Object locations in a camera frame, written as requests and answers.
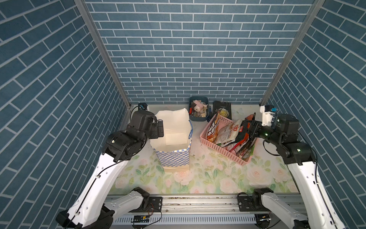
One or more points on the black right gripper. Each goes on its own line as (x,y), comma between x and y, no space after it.
(254,126)

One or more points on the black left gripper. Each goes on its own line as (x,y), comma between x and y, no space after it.
(154,125)

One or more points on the orange red condiment packet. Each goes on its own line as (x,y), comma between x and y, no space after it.
(246,123)

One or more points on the blue checkered paper bag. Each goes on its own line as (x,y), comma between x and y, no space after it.
(173,149)

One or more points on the pink plastic basket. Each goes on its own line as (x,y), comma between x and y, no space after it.
(223,122)

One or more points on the dark brown condiment packet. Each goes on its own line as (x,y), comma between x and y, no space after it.
(213,129)

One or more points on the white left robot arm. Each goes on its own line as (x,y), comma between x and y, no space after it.
(90,210)

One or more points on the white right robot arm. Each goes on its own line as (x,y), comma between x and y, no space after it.
(282,132)

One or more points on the green small condiment packet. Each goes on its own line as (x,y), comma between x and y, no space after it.
(249,150)

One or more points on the black moon book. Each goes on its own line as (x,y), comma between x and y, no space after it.
(223,108)

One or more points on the pink tape roll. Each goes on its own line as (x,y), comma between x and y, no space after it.
(197,105)

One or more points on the teal storage bin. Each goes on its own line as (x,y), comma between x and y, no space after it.
(199,116)

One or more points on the left green circuit board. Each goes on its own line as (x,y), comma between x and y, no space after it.
(144,219)

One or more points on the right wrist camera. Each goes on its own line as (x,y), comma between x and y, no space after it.
(269,113)

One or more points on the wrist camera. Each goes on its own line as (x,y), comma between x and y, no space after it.
(143,106)
(269,113)

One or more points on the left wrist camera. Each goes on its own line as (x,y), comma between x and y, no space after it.
(143,106)

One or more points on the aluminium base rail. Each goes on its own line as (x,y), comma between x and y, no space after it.
(210,209)

